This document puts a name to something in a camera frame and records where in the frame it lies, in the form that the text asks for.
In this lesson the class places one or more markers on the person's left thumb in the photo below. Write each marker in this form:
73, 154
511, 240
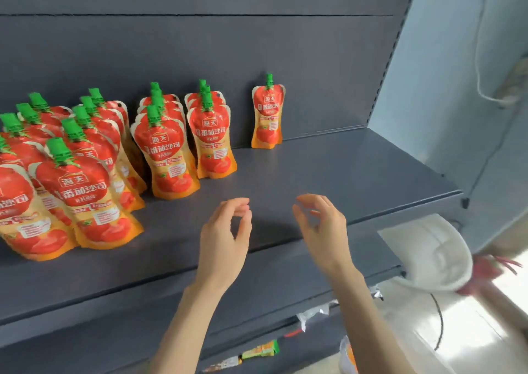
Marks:
245, 227

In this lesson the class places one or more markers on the white orange cup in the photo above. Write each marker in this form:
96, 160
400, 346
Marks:
347, 355

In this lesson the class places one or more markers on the green yellow snack packet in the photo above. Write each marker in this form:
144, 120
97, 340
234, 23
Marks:
261, 350

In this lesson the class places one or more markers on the person's left forearm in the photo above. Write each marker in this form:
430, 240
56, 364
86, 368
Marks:
185, 332

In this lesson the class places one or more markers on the small red strip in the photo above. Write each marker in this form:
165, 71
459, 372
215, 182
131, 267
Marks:
293, 333

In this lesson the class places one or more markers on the person's right forearm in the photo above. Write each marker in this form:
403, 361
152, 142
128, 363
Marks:
367, 324

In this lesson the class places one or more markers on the person's right thumb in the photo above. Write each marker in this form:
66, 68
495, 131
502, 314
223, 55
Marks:
299, 219

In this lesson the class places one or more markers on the person's left hand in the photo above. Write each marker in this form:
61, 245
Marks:
220, 250

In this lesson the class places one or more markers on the person's left middle finger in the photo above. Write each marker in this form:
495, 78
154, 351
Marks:
242, 212

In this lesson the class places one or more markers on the person's right hand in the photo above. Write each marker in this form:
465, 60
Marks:
328, 239

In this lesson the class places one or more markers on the group of red ketchup pouches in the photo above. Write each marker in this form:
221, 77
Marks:
86, 192

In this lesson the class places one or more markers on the red tassel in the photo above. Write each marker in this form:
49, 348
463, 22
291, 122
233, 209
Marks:
484, 272

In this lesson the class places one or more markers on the person's right middle finger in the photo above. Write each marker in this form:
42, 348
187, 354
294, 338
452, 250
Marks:
315, 213

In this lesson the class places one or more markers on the crumpled clear plastic wrapper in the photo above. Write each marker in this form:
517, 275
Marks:
312, 314

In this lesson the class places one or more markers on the white hard hat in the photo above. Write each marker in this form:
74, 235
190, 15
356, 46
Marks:
429, 254

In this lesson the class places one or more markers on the dark grey shelving unit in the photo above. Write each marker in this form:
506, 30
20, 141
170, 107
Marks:
330, 167

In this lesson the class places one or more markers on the small pale snack packet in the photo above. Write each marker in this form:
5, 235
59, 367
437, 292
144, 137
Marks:
222, 363

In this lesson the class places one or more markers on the single red ketchup spout pouch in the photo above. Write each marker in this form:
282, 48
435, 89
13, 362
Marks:
267, 114

